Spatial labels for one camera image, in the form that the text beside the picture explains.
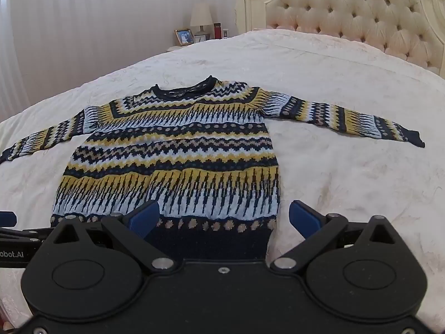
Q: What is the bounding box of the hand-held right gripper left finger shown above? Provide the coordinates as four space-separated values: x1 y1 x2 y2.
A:
46 200 174 272

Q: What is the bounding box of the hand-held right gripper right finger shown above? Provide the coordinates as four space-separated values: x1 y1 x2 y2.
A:
270 200 401 272

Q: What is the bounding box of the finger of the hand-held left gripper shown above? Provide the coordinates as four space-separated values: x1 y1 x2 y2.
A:
0 211 56 243

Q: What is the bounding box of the patterned navy yellow knit sweater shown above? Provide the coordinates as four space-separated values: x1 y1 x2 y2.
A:
0 75 426 261

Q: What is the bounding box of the cream bedspread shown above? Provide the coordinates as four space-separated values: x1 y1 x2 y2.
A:
0 28 445 324

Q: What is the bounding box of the white curtain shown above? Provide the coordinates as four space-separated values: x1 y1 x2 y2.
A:
0 0 241 123

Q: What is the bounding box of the white table lamp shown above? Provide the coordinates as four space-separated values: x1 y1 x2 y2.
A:
190 3 214 36

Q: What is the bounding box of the cream tufted headboard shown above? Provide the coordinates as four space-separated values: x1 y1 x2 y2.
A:
233 0 445 77

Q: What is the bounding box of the gold picture frame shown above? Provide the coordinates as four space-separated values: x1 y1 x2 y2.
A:
174 27 195 47

